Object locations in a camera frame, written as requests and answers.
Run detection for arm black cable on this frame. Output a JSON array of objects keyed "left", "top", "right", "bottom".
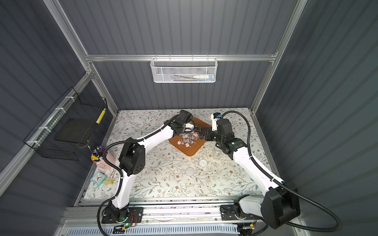
[
  {"left": 96, "top": 114, "right": 181, "bottom": 236},
  {"left": 220, "top": 110, "right": 342, "bottom": 236}
]

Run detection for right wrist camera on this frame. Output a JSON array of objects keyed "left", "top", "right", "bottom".
[{"left": 211, "top": 112, "right": 222, "bottom": 131}]

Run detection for yellow sticky note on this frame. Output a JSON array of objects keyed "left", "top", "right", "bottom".
[{"left": 103, "top": 178, "right": 115, "bottom": 185}]

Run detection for clear candy jar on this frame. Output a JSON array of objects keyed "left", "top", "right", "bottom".
[
  {"left": 212, "top": 146, "right": 223, "bottom": 160},
  {"left": 184, "top": 123, "right": 195, "bottom": 133}
]

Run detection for pile of colourful lollipops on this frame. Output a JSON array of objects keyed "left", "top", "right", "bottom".
[{"left": 177, "top": 132, "right": 199, "bottom": 148}]

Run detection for brown wooden tray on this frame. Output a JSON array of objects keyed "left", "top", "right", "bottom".
[{"left": 169, "top": 131, "right": 206, "bottom": 156}]

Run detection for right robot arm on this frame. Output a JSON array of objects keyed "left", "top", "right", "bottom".
[{"left": 199, "top": 113, "right": 300, "bottom": 229}]

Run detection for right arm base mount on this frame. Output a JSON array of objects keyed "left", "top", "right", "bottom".
[{"left": 219, "top": 204, "right": 260, "bottom": 221}]

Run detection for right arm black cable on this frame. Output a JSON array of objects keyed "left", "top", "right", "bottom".
[{"left": 220, "top": 110, "right": 342, "bottom": 236}]

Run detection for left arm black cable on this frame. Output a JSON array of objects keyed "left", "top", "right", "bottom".
[{"left": 96, "top": 114, "right": 181, "bottom": 236}]

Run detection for teal small clock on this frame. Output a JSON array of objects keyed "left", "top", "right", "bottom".
[{"left": 90, "top": 172, "right": 107, "bottom": 186}]

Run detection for yellow tag on basket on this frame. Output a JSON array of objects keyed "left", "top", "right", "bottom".
[{"left": 96, "top": 108, "right": 106, "bottom": 124}]

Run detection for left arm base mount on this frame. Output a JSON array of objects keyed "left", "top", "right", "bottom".
[{"left": 100, "top": 206, "right": 144, "bottom": 225}]

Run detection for black wire basket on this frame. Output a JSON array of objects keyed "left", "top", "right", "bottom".
[{"left": 24, "top": 89, "right": 108, "bottom": 161}]

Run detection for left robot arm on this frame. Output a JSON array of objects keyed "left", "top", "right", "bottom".
[{"left": 110, "top": 110, "right": 194, "bottom": 210}]

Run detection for pink pen cup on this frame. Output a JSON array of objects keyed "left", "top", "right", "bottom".
[{"left": 91, "top": 146, "right": 116, "bottom": 170}]

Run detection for white wire mesh basket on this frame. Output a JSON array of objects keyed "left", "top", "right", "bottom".
[{"left": 150, "top": 57, "right": 218, "bottom": 84}]

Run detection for pens in white basket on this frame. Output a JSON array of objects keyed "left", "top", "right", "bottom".
[{"left": 171, "top": 74, "right": 215, "bottom": 82}]

